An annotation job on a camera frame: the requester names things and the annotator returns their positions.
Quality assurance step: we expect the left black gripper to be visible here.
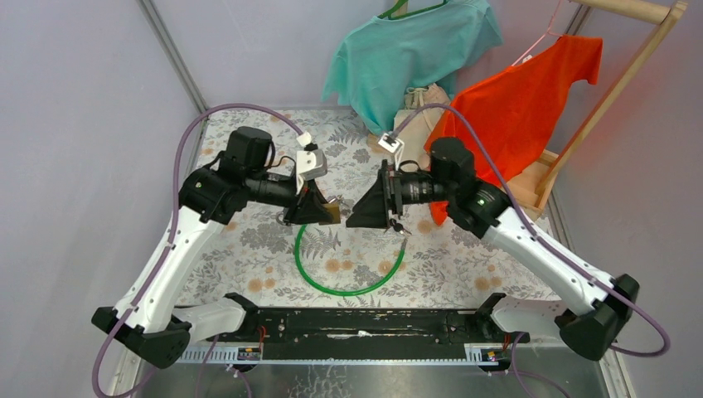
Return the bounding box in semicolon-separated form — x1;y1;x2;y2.
244;169;333;226

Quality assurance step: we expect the black head key bunch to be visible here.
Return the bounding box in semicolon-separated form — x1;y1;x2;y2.
385;219;412;237

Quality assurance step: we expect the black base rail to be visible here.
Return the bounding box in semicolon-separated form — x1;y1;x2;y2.
206;306;531;361

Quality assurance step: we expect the orange t-shirt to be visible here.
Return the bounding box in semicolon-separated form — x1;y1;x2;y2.
425;33;604;226

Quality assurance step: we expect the brass padlock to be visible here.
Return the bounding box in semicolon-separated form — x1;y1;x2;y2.
323;201;341;224

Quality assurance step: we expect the green cable lock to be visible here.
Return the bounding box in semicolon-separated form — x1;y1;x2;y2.
293;225;408;298

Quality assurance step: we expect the floral table mat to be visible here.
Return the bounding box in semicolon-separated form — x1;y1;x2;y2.
177;109;555;308

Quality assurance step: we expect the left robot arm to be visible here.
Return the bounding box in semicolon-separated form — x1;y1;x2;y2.
91;127;341;369

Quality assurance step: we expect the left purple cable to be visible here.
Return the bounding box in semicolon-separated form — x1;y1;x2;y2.
90;103;308;398

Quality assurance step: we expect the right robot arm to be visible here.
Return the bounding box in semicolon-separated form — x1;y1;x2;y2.
346;138;639;361

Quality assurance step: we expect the wooden clothes rack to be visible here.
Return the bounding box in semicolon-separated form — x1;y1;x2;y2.
508;0;688;221

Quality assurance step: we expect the green clothes hanger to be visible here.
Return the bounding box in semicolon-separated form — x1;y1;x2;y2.
377;0;448;20

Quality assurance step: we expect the beige drawstring bag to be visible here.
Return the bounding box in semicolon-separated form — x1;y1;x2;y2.
394;83;450;169

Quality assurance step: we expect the teal t-shirt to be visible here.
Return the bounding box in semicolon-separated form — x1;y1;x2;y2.
321;1;503;135

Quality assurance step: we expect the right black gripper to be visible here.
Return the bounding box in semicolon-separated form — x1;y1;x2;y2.
346;160;453;229

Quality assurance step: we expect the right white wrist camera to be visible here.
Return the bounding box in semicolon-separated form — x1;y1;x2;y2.
378;133;405;170

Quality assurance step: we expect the pink clothes hanger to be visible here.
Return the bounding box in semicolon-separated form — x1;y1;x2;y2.
511;0;563;66

